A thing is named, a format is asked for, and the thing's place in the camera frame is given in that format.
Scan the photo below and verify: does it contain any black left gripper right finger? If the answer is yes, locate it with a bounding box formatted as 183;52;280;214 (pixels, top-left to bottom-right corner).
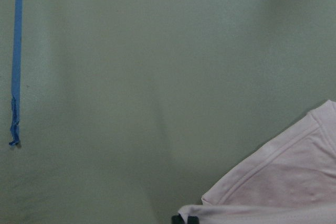
187;216;200;224

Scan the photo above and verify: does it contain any pink Snoopy t-shirt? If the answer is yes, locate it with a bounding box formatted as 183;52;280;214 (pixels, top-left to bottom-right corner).
177;100;335;223

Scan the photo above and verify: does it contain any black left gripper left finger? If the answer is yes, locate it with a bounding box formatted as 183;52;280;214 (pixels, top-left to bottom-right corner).
171;215;185;224

